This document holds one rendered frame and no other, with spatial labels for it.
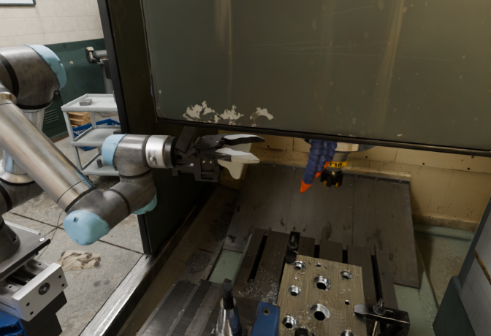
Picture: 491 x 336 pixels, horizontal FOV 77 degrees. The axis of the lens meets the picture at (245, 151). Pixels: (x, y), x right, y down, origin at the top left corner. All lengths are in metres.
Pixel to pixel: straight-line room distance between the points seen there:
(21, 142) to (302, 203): 1.31
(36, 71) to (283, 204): 1.26
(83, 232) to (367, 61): 0.58
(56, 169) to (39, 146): 0.06
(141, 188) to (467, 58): 0.65
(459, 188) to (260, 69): 1.74
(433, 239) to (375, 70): 1.75
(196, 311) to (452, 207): 1.43
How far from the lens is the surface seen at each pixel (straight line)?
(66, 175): 0.71
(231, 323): 0.55
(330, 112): 0.29
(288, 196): 1.71
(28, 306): 1.14
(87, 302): 2.41
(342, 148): 0.57
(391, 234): 1.68
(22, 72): 0.86
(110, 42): 1.02
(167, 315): 1.27
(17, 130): 0.76
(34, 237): 1.23
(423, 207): 1.98
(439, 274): 1.79
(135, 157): 0.71
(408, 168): 1.84
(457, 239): 2.03
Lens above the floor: 1.71
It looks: 25 degrees down
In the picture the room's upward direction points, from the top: straight up
